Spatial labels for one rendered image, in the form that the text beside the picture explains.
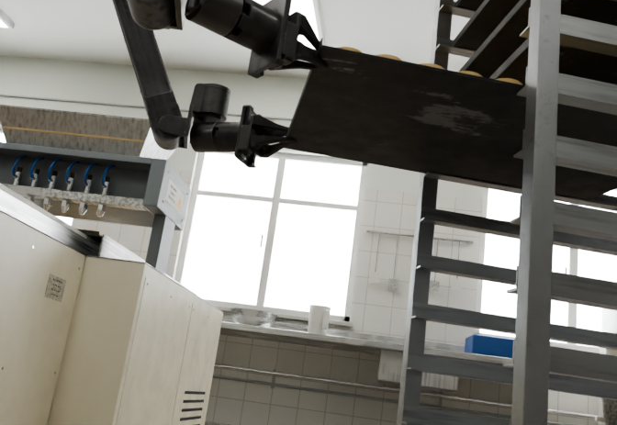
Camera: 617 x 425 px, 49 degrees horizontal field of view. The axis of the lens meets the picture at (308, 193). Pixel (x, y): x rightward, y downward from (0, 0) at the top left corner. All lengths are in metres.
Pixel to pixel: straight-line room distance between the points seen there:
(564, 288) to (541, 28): 0.34
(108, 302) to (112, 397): 0.28
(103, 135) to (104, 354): 0.73
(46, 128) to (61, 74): 3.87
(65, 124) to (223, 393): 3.15
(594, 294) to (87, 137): 1.85
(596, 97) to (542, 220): 0.21
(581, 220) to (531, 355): 0.20
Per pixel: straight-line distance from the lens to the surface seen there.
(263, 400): 5.13
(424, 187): 1.30
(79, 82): 6.23
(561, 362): 0.88
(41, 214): 1.95
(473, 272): 1.30
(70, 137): 2.44
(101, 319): 2.18
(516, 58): 1.07
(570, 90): 0.97
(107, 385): 2.15
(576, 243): 1.37
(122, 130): 2.36
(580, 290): 0.90
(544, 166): 0.88
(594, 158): 0.95
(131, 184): 2.33
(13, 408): 2.00
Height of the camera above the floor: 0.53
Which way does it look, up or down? 16 degrees up
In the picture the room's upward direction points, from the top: 8 degrees clockwise
